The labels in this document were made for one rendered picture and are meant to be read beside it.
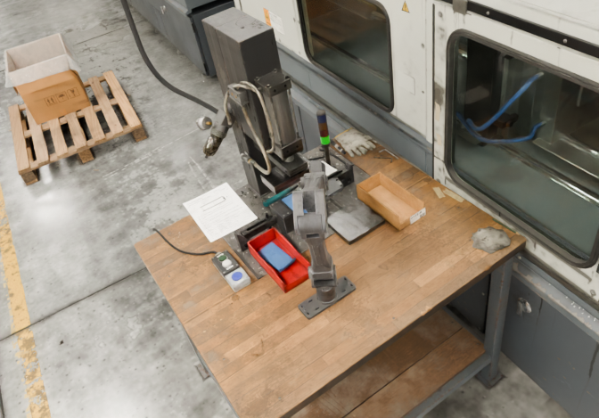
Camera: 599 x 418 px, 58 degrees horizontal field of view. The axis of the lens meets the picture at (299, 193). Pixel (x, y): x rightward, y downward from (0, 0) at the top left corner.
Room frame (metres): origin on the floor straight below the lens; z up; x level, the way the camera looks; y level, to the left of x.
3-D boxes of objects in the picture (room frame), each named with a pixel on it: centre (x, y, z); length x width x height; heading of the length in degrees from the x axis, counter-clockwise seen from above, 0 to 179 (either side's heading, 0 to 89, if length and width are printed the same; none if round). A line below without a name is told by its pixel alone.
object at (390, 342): (1.43, -0.02, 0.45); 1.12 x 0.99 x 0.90; 116
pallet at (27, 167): (4.29, 1.81, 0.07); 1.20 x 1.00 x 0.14; 20
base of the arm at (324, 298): (1.15, -0.02, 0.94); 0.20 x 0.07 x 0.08; 116
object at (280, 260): (1.38, 0.13, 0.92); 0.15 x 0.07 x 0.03; 33
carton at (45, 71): (4.56, 1.95, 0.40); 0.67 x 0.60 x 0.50; 18
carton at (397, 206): (1.53, -0.34, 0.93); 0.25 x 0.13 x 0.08; 26
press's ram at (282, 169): (1.64, 0.06, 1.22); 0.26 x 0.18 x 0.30; 26
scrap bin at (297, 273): (1.35, 0.12, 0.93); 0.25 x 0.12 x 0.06; 26
